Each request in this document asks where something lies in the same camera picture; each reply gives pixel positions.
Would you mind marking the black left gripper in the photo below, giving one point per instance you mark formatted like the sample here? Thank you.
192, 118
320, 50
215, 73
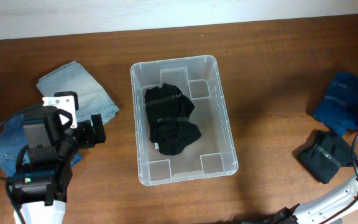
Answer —
92, 137

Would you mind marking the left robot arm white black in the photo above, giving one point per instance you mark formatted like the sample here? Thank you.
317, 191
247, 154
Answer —
38, 189

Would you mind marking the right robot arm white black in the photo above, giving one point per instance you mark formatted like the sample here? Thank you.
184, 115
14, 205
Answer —
328, 208

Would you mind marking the clear plastic storage bin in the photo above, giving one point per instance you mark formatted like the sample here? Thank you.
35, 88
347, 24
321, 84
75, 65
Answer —
213, 154

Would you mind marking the black garment with tape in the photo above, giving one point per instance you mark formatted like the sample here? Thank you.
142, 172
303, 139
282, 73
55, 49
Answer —
168, 112

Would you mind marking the light blue jeans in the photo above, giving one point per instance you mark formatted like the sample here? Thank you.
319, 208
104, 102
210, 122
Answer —
92, 97

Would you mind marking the dark blue folded jeans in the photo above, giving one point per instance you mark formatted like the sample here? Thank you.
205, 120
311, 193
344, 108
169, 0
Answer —
12, 140

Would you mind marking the teal blue garment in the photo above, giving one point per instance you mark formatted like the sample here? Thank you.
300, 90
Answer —
338, 109

